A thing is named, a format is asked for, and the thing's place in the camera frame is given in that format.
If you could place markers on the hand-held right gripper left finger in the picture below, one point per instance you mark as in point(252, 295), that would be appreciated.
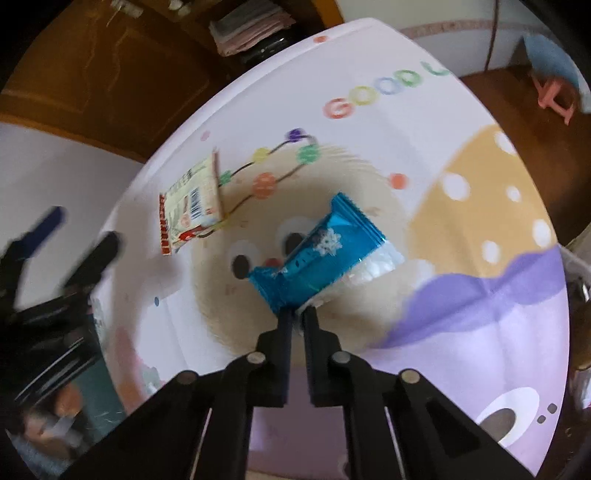
point(282, 341)

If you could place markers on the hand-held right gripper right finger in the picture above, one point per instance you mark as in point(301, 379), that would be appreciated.
point(318, 350)

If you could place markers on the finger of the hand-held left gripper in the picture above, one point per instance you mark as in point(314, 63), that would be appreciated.
point(44, 226)
point(99, 254)

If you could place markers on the blue snack packet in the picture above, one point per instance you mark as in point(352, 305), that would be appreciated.
point(318, 258)

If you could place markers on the red and white snack packet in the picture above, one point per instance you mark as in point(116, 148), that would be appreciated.
point(189, 207)

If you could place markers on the printed tablecloth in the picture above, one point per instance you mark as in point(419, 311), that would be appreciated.
point(461, 323)

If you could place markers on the wooden door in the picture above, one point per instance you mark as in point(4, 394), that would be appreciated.
point(92, 78)

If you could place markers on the dark flat box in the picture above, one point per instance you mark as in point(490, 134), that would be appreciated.
point(268, 50)

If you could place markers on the stack of folded towels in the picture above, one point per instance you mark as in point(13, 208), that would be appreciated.
point(249, 30)

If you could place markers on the wooden shelf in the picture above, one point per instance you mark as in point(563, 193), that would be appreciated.
point(318, 14)

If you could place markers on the pink stool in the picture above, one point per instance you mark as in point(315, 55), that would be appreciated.
point(551, 94)

